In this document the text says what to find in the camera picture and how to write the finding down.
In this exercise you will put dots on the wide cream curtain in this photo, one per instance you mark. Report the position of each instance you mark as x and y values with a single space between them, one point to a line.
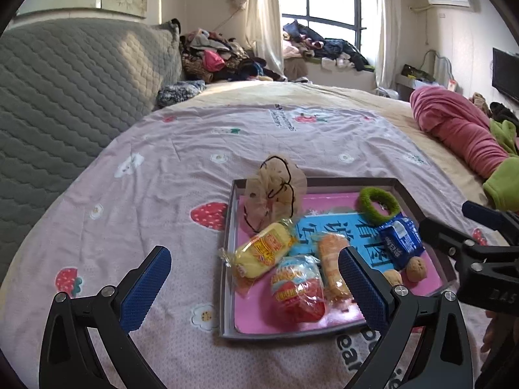
261 20

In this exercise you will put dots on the clothes pile beside headboard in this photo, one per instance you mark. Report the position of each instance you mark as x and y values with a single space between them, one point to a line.
215 58

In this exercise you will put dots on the clothes pile on windowsill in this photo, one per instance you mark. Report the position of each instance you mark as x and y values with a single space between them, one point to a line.
332 50

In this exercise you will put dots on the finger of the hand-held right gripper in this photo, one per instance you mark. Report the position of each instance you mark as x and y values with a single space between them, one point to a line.
446 239
482 212

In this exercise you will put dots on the walnut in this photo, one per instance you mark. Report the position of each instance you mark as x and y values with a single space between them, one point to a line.
393 277
417 269

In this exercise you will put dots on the green fleece cloth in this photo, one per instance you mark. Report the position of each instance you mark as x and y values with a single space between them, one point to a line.
505 182

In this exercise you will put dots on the pink printed bed sheet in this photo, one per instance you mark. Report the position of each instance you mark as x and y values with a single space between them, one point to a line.
162 137

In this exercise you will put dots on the person's right hand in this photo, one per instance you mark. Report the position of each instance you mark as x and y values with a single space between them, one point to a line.
491 332

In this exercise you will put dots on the blue cookie packet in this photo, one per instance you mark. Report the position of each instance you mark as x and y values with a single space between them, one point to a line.
399 243

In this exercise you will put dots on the black television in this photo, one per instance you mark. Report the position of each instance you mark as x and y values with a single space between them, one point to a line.
507 75

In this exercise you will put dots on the red snack packet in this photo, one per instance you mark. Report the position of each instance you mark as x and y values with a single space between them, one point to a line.
300 295

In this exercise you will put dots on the yellow cake packet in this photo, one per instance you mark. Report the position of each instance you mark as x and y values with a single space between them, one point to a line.
259 255

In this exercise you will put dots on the grey quilted headboard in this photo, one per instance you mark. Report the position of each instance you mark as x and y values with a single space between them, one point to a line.
61 89

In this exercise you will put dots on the shallow grey printed box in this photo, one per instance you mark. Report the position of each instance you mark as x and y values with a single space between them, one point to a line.
259 316

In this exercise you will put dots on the pink quilt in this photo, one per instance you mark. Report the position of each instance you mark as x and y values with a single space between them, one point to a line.
454 125

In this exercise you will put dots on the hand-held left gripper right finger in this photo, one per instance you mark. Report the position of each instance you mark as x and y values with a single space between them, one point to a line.
361 291

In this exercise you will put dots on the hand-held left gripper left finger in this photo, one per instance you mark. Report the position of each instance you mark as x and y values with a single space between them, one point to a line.
146 287

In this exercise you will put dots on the narrow cream curtain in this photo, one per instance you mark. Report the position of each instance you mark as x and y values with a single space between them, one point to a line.
386 28

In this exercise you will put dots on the black garment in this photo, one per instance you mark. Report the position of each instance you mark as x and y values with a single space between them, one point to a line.
505 112

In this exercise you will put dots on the small orange cracker packet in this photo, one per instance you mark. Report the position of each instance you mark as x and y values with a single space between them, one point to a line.
330 259

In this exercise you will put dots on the green fuzzy scrunchie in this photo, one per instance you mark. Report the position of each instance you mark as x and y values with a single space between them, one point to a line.
365 206

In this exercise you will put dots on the white metal frame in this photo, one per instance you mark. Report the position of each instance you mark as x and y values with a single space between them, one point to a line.
440 65

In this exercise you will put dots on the dark floral cloth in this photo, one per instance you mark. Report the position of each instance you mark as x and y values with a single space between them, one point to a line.
178 93

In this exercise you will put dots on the white side table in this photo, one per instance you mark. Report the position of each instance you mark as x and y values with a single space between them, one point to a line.
405 85

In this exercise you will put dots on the beige sheer scrunchie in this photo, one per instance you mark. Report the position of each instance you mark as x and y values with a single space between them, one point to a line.
263 186

